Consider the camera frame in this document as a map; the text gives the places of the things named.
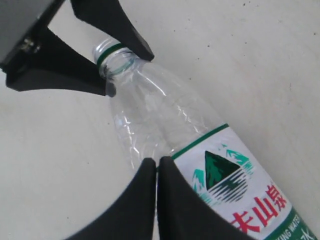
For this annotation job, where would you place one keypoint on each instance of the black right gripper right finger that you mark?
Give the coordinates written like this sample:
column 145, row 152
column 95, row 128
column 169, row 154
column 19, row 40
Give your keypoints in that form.
column 183, row 215

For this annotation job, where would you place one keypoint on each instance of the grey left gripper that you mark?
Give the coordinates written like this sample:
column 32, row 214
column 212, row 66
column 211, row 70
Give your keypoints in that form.
column 34, row 58

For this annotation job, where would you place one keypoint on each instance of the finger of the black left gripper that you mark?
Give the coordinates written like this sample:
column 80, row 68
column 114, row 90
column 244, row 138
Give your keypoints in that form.
column 109, row 17

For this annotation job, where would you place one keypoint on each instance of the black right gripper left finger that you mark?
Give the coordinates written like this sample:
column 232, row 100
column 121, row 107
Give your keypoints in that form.
column 132, row 215

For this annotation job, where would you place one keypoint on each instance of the clear plastic bottle green label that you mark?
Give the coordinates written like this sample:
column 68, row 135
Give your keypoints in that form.
column 156, row 114

